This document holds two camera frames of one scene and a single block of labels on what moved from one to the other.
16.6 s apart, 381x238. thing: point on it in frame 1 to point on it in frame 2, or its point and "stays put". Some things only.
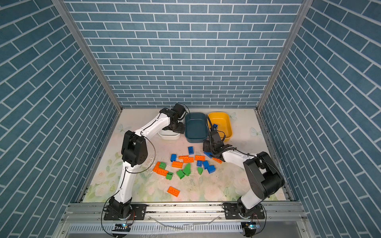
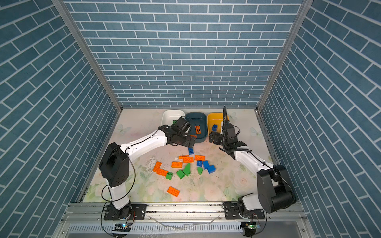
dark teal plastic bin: [195, 127] stays put
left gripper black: [179, 129] to [187, 143]
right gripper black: [206, 143] to [218, 136]
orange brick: [198, 157] stays put
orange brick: [177, 164] stays put
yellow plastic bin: [222, 120] stays put
